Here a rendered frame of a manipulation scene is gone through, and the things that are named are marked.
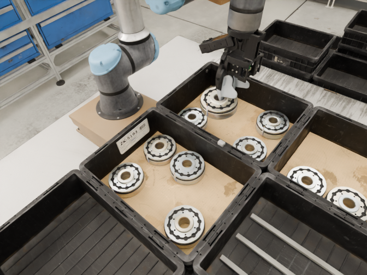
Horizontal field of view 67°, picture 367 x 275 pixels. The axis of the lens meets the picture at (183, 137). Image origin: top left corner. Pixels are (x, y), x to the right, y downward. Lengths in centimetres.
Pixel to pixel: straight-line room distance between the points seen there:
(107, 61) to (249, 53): 49
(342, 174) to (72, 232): 76
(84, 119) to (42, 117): 142
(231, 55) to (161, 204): 44
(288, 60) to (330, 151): 96
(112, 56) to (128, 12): 15
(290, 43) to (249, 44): 138
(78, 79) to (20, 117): 58
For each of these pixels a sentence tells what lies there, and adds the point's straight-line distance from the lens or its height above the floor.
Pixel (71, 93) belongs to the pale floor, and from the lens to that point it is 265.
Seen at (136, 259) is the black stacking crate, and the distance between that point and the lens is 76.
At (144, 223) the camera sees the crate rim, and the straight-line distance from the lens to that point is 67.
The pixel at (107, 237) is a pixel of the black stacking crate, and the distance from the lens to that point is 80.
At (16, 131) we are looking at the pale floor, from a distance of 254.
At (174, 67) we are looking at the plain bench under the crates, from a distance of 144.
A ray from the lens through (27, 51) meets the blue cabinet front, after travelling 259.
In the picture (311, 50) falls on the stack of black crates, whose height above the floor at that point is 49.
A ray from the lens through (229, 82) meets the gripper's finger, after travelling 74.
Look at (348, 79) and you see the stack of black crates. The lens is 204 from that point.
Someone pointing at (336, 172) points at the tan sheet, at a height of 83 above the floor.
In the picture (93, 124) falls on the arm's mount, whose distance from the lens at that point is 110.
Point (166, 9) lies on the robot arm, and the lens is 60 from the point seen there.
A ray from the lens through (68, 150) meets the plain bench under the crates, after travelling 119.
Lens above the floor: 153
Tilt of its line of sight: 50 degrees down
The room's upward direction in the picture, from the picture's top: 6 degrees counter-clockwise
